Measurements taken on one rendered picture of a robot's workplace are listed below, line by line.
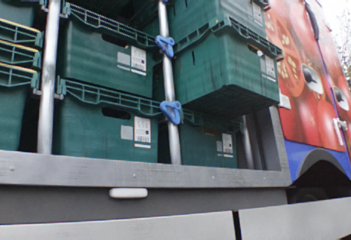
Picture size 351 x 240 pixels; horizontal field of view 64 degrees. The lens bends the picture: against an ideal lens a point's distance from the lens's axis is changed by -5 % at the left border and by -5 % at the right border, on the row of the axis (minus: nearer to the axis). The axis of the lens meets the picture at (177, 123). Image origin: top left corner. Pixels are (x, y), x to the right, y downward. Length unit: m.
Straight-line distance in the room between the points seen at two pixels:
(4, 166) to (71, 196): 0.15
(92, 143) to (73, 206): 0.27
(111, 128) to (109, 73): 0.19
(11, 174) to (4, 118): 0.24
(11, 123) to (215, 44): 0.70
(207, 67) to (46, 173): 0.68
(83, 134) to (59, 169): 0.25
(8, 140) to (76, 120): 0.20
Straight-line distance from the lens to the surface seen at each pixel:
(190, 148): 1.13
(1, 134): 0.81
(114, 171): 0.71
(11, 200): 0.64
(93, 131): 0.90
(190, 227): 0.84
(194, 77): 1.12
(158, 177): 0.78
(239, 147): 1.45
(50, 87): 0.85
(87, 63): 0.99
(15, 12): 0.97
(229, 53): 1.04
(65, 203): 0.67
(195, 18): 1.23
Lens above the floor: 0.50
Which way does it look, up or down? 18 degrees up
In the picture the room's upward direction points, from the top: 6 degrees counter-clockwise
